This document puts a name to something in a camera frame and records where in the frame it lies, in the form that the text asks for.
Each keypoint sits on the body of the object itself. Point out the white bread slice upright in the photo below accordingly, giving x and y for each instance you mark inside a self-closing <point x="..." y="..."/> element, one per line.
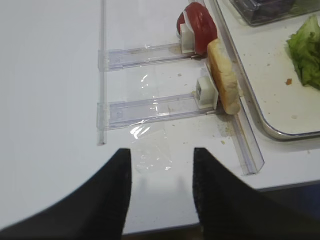
<point x="224" y="77"/>

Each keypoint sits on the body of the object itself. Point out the white pusher block tomato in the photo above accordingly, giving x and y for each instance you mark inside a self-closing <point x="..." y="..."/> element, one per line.
<point x="187" y="39"/>

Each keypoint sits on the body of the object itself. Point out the clear tape patch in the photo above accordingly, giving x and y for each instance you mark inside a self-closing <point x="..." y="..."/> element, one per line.
<point x="150" y="150"/>

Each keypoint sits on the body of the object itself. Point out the clear left divider rail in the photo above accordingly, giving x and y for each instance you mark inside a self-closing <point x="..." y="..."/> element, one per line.
<point x="246" y="146"/>

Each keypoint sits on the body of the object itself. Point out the green lettuce pile on tray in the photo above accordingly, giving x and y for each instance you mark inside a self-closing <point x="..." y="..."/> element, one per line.
<point x="304" y="49"/>

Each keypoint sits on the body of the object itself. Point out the upright tomato slices stack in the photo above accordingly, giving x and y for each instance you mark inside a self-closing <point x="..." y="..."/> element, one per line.
<point x="203" y="26"/>

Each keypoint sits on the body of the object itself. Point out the clear track lower left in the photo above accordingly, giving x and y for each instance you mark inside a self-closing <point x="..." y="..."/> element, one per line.
<point x="115" y="115"/>

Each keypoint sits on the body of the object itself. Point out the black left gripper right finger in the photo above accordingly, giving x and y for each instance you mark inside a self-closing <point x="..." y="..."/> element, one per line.
<point x="229" y="209"/>

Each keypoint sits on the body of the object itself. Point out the white pusher block bread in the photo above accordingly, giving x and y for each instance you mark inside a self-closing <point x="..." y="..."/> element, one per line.
<point x="206" y="93"/>

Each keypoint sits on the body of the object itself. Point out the clear track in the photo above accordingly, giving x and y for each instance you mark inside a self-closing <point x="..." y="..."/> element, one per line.
<point x="115" y="115"/>
<point x="117" y="59"/>

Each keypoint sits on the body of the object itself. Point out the clear track upper left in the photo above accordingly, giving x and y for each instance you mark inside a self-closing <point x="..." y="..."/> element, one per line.
<point x="117" y="59"/>

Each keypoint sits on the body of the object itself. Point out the white metal serving tray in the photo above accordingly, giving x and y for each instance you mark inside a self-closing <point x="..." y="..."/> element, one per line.
<point x="287" y="109"/>

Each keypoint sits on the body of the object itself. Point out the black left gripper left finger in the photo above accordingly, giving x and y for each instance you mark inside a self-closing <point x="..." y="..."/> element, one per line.
<point x="97" y="210"/>

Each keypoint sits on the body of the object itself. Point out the clear plastic lettuce box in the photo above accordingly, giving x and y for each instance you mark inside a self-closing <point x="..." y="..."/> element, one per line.
<point x="259" y="12"/>

